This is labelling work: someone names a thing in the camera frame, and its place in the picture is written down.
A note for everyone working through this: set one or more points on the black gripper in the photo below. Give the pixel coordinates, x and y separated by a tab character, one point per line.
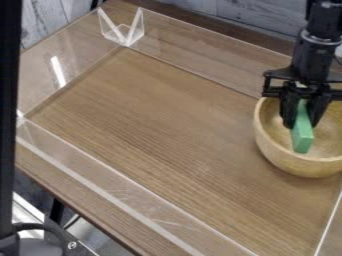
308	68

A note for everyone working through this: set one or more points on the green rectangular block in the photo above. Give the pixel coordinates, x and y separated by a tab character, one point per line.
302	131

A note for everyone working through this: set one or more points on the brown wooden bowl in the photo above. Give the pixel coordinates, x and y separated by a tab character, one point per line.
322	162

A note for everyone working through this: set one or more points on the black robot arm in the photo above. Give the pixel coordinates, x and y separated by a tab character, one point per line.
323	17

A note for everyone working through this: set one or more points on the clear acrylic tray walls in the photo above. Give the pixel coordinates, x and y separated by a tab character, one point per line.
136	131

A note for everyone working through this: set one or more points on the black table leg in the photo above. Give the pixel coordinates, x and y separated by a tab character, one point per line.
56	212

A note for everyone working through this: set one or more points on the black vertical pole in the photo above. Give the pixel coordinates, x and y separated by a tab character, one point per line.
9	52

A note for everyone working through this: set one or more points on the grey metal bracket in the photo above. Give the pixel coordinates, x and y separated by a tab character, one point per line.
71	246

